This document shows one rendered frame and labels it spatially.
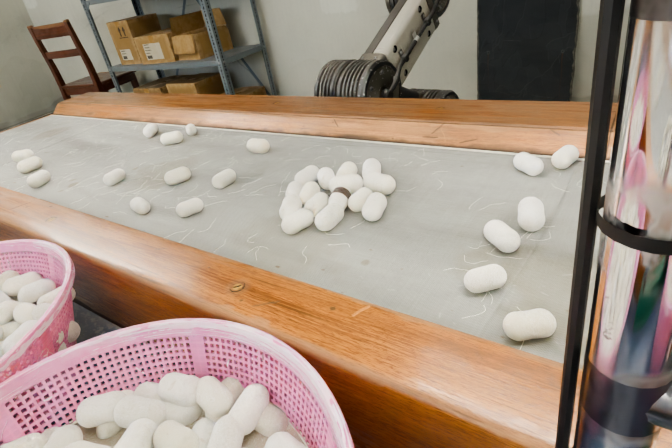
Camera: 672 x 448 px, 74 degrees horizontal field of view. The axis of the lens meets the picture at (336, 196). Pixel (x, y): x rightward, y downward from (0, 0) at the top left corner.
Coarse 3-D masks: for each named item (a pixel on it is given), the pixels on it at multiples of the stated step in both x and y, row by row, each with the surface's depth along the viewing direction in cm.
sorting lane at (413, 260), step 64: (64, 128) 99; (128, 128) 90; (64, 192) 64; (128, 192) 60; (192, 192) 57; (256, 192) 54; (448, 192) 46; (512, 192) 44; (576, 192) 42; (256, 256) 42; (320, 256) 40; (384, 256) 38; (448, 256) 37; (512, 256) 35; (448, 320) 31
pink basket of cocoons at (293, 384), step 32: (192, 320) 31; (224, 320) 30; (64, 352) 30; (96, 352) 31; (128, 352) 31; (160, 352) 31; (192, 352) 31; (256, 352) 29; (288, 352) 27; (0, 384) 28; (32, 384) 29; (64, 384) 30; (128, 384) 31; (288, 384) 27; (320, 384) 24; (0, 416) 28; (32, 416) 29; (64, 416) 30; (288, 416) 28; (320, 416) 24
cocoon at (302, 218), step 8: (304, 208) 44; (288, 216) 43; (296, 216) 43; (304, 216) 43; (312, 216) 44; (288, 224) 43; (296, 224) 43; (304, 224) 43; (288, 232) 43; (296, 232) 43
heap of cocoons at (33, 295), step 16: (16, 272) 46; (32, 272) 45; (0, 288) 45; (16, 288) 44; (32, 288) 43; (48, 288) 43; (0, 304) 41; (16, 304) 41; (32, 304) 40; (48, 304) 40; (0, 320) 40; (16, 320) 40; (32, 320) 38; (0, 336) 39; (16, 336) 37; (0, 352) 36
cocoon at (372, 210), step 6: (378, 192) 44; (372, 198) 43; (378, 198) 43; (384, 198) 44; (366, 204) 43; (372, 204) 42; (378, 204) 43; (384, 204) 44; (366, 210) 42; (372, 210) 42; (378, 210) 42; (366, 216) 43; (372, 216) 42; (378, 216) 43
